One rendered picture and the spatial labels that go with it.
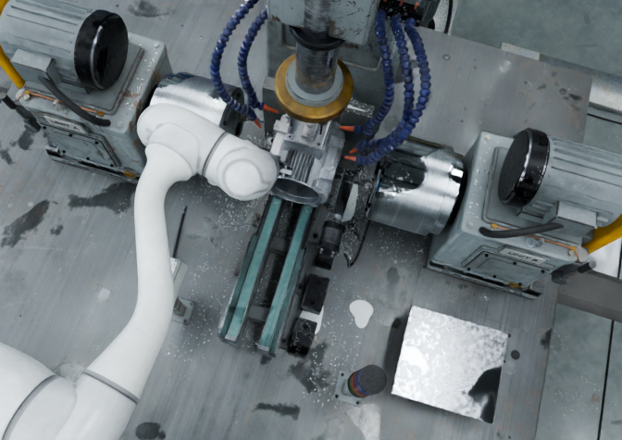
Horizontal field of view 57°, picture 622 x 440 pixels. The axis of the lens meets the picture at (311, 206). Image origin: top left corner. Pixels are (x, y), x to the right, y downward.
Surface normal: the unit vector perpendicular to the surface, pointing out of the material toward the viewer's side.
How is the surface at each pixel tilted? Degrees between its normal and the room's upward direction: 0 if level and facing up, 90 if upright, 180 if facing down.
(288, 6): 90
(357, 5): 90
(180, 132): 7
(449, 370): 0
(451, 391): 0
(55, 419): 13
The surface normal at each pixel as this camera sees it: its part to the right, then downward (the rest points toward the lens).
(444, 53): 0.05, -0.34
